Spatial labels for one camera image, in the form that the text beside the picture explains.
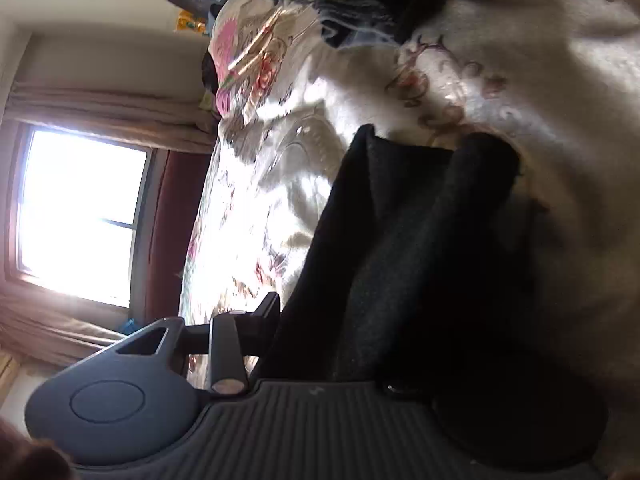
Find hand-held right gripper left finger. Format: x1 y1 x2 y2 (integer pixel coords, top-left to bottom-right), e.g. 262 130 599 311
115 292 281 396

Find black pants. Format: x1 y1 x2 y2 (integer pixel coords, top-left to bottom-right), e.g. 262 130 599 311
255 122 551 391

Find person's right forearm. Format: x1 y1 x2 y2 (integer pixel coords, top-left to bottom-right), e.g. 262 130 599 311
0 420 73 480

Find floral satin bed blanket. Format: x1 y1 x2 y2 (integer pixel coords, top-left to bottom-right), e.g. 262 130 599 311
177 0 640 391

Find beige floral curtain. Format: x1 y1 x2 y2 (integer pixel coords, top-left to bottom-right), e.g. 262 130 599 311
5 87 216 153
0 290 126 366

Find window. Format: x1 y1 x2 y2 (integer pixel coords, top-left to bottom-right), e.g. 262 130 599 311
15 125 151 306

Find yellow packet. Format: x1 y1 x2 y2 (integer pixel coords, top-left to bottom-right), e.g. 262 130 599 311
175 10 207 33

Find maroon sofa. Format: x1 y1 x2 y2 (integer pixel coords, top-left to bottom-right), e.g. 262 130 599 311
145 150 213 326

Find folded floral quilt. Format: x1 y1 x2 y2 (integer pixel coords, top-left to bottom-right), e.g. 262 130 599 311
210 0 321 111

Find black clothing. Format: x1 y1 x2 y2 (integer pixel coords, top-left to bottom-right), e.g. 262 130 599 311
201 52 219 93

